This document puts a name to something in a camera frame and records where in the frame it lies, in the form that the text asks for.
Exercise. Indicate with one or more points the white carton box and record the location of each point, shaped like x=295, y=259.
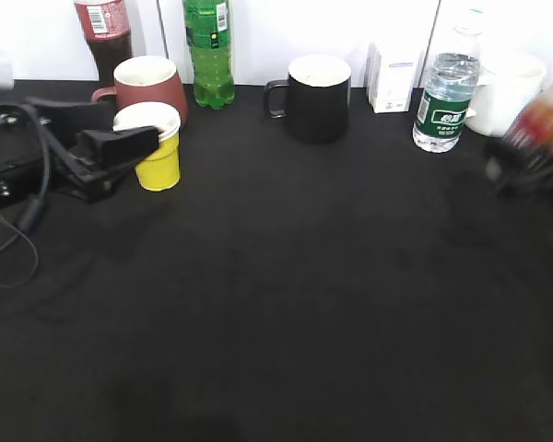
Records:
x=390, y=76

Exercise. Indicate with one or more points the glass jar red contents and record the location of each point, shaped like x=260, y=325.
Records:
x=533, y=127

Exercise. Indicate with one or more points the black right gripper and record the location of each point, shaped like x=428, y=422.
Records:
x=517, y=172

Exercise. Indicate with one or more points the black ceramic mug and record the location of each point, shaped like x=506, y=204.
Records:
x=313, y=101

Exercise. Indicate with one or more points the clear water bottle green label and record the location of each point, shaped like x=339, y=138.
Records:
x=451, y=83

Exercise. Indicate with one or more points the yellow paper cup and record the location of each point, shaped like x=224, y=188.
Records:
x=159, y=171

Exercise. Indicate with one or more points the white ceramic mug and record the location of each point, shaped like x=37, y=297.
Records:
x=507, y=82

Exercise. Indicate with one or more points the green sprite bottle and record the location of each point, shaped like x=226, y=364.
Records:
x=207, y=29

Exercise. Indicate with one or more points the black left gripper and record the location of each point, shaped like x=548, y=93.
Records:
x=87, y=167

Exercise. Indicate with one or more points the reddish brown ceramic mug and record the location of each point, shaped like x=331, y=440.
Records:
x=146, y=78

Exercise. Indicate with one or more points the cola bottle red label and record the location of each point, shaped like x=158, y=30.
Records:
x=107, y=32

